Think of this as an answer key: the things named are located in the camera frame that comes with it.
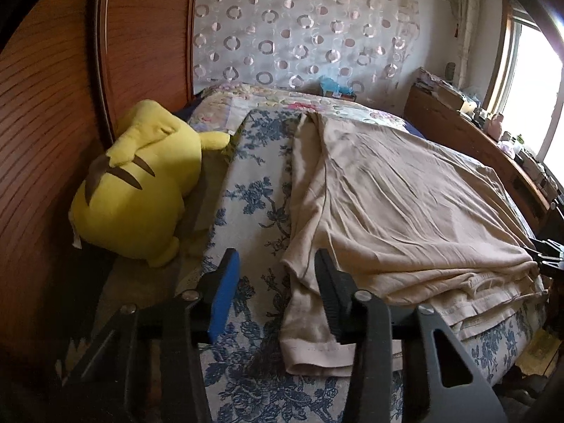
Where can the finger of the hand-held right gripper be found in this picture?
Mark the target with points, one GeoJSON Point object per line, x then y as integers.
{"type": "Point", "coordinates": [546, 249]}

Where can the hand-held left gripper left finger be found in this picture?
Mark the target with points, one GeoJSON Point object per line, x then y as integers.
{"type": "Point", "coordinates": [224, 299]}

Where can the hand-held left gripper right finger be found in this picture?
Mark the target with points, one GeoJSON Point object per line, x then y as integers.
{"type": "Point", "coordinates": [329, 295]}

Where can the beige printed t-shirt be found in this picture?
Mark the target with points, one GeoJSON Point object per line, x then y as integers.
{"type": "Point", "coordinates": [396, 194]}

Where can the blue floral bed sheet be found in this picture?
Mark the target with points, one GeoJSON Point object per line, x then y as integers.
{"type": "Point", "coordinates": [251, 211]}

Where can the clutter of small shelf things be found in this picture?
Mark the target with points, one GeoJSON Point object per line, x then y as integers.
{"type": "Point", "coordinates": [506, 136]}

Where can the yellow plush toy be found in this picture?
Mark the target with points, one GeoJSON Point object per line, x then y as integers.
{"type": "Point", "coordinates": [132, 194]}

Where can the wooden headboard shelf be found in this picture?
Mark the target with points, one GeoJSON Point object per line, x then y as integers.
{"type": "Point", "coordinates": [462, 134]}

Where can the bright window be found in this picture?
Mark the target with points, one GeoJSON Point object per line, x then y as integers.
{"type": "Point", "coordinates": [528, 97]}

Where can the dark blue cloth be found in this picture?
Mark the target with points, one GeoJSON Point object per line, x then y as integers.
{"type": "Point", "coordinates": [414, 127]}

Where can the stack of books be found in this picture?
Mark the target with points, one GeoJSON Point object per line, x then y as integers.
{"type": "Point", "coordinates": [440, 88]}

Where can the colourful floral quilt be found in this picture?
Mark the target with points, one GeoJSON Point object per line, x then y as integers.
{"type": "Point", "coordinates": [273, 99]}

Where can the light blue packet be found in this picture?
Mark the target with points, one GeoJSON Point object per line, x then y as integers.
{"type": "Point", "coordinates": [337, 88]}

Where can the white wrapped pipe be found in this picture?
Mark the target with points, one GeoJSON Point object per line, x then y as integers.
{"type": "Point", "coordinates": [468, 31]}

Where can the wooden bed headboard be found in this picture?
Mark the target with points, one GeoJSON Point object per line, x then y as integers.
{"type": "Point", "coordinates": [44, 119]}

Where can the sheer curtain with circles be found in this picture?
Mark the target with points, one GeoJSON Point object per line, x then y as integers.
{"type": "Point", "coordinates": [308, 22]}

